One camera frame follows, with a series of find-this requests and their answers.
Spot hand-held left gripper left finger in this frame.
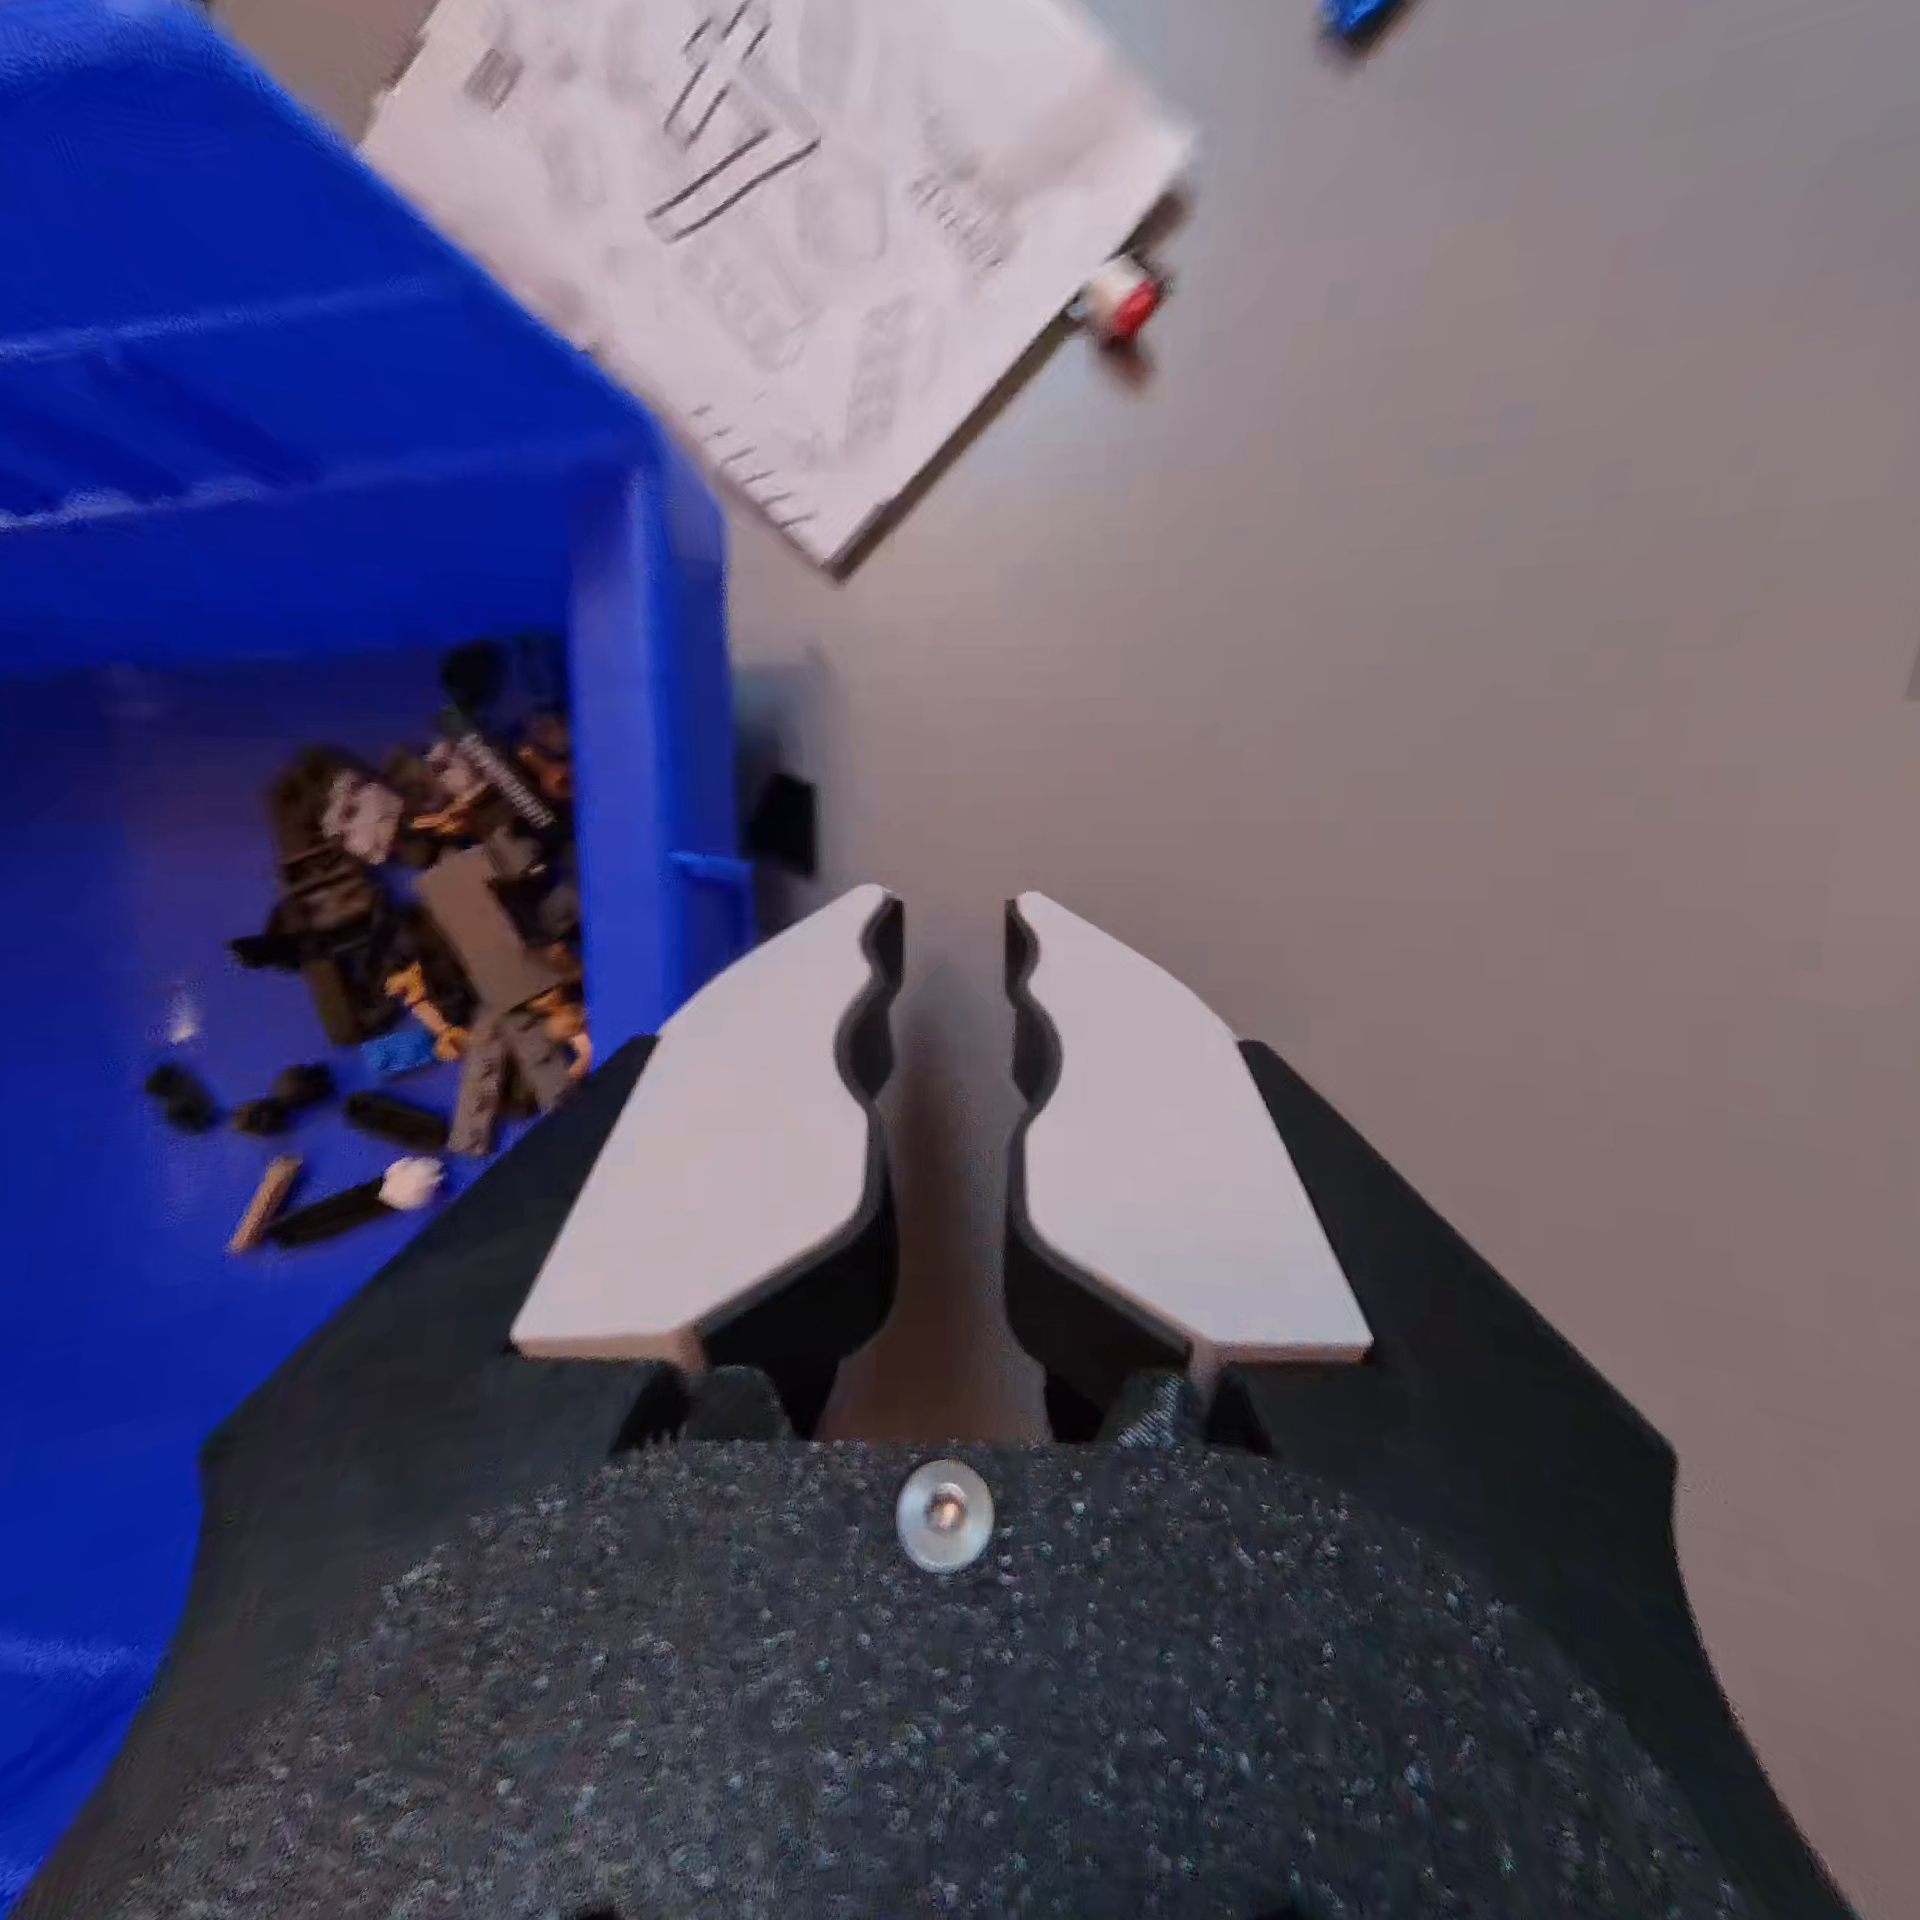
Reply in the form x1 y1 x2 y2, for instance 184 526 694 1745
509 885 905 1440

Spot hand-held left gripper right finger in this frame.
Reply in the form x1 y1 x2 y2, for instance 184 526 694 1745
998 891 1377 1440

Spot blue plastic bin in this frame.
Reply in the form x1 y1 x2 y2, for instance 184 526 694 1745
0 0 754 1896

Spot red white black lego piece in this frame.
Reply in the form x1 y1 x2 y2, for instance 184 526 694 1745
1065 251 1170 372

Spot loose lego pieces pile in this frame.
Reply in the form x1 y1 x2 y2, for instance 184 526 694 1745
142 637 597 1257

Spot printed white paper bag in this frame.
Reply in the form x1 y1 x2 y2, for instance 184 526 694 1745
358 0 1201 580

